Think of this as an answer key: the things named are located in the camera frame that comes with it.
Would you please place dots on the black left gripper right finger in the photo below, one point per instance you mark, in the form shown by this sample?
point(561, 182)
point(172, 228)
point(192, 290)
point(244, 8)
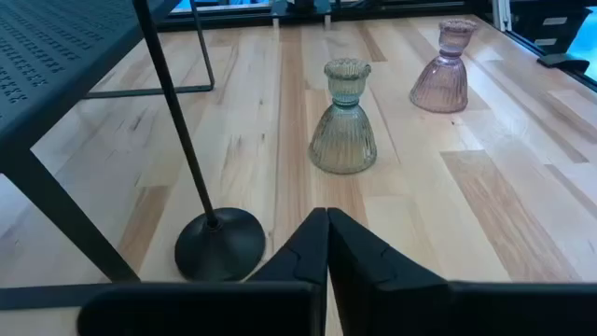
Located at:
point(364, 270)

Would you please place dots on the black perforated metal shelf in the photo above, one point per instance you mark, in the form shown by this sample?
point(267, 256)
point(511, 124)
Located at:
point(46, 46)

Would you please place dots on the black drawer cabinet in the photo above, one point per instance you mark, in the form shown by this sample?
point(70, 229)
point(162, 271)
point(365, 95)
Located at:
point(550, 28)

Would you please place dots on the pink ribbed glass candle holder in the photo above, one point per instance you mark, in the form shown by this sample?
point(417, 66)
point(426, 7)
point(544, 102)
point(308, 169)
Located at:
point(440, 86)

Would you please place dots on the green ribbed glass candle holder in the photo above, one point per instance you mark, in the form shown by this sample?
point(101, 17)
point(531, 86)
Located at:
point(342, 140)

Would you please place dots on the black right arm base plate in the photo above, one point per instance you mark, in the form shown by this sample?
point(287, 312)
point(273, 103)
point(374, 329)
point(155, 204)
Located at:
point(301, 14)

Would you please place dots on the tall black candlestick holder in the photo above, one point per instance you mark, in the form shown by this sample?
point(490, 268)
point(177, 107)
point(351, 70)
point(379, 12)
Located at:
point(219, 247)

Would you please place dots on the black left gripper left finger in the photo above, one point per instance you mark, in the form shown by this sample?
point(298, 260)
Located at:
point(298, 266)

